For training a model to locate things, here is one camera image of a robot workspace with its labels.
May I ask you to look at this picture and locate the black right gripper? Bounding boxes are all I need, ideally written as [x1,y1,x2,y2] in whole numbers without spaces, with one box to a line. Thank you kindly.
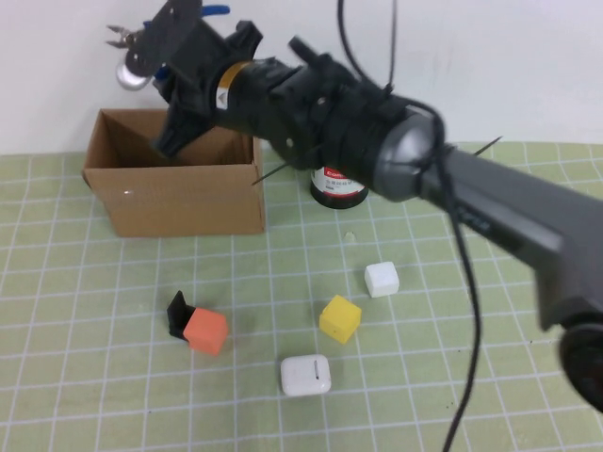
[150,19,264,161]

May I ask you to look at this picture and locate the blue-handled pliers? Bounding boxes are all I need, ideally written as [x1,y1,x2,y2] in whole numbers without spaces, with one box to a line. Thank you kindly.
[106,4,231,86]

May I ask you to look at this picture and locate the brown cardboard box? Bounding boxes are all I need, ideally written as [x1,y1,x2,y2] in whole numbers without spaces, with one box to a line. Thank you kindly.
[82,107,267,239]

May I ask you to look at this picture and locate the black zip tie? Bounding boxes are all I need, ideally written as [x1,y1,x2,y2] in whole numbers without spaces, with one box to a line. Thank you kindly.
[388,0,400,93]
[473,135,505,157]
[252,153,326,186]

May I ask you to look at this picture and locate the black mesh pen holder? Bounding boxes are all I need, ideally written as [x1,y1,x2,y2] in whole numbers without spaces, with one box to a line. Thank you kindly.
[309,162,369,212]

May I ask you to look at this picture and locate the orange cube block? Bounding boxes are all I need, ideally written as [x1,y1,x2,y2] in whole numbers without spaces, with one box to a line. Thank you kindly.
[183,306,230,357]

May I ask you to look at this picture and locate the white cube block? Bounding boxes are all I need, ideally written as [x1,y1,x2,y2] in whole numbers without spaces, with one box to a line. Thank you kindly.
[365,262,400,299]

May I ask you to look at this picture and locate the yellow cube block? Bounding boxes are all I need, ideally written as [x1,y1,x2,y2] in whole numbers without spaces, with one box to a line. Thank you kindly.
[318,295,363,344]

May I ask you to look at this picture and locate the green checked tablecloth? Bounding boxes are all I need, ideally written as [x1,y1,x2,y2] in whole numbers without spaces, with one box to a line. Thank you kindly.
[0,139,603,452]

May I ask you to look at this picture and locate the white earbuds case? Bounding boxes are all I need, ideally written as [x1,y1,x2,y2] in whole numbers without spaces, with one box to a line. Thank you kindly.
[280,353,333,397]

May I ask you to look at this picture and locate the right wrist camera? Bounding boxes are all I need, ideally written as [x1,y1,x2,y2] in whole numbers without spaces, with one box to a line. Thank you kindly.
[115,0,204,93]

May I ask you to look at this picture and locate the black plastic bracket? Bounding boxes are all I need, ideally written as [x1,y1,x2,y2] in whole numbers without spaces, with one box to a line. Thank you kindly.
[166,290,197,339]

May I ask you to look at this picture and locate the black right camera cable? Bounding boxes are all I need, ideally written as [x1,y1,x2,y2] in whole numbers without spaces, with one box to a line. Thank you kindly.
[336,0,484,452]

